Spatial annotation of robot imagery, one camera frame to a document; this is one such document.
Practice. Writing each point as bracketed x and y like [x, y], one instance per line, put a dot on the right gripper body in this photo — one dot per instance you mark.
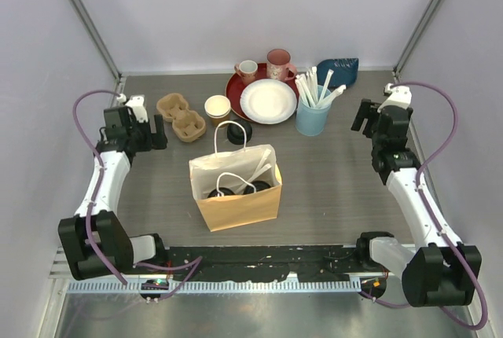
[376, 138]

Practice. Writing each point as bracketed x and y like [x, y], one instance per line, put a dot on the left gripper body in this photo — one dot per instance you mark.
[141, 132]

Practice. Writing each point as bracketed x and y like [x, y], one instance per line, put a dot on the stack of paper cups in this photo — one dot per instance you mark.
[217, 108]

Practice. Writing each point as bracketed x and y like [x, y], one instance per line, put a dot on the black lid cup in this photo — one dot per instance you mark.
[221, 192]
[256, 186]

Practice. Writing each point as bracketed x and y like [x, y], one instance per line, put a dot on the stack of black lids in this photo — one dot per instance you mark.
[239, 132]

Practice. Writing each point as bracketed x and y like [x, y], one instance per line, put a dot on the brown paper bag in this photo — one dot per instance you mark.
[234, 170]

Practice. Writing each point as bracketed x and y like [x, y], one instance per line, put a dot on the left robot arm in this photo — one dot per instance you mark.
[94, 233]

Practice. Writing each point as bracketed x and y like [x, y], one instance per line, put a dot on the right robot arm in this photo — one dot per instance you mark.
[420, 212]

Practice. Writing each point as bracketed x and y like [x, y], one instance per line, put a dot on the cardboard cup carrier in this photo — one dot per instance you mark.
[186, 123]

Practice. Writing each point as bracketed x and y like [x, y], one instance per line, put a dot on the dark blue pouch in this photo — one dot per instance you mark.
[345, 71]

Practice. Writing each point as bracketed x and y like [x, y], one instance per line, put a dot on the blue straw cup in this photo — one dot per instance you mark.
[310, 121]

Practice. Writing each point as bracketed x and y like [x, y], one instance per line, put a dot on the white wrapped straws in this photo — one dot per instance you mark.
[310, 95]

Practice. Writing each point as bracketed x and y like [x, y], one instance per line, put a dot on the white paper plate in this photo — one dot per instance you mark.
[268, 101]

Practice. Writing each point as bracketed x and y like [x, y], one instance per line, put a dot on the tall pink mug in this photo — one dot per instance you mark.
[279, 65]

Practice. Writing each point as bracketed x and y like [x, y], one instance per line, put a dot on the small pink mug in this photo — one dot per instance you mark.
[247, 71]

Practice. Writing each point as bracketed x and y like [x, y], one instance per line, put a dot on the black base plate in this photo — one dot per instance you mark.
[270, 263]

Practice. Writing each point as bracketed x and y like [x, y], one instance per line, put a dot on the aluminium rail frame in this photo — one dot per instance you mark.
[153, 282]

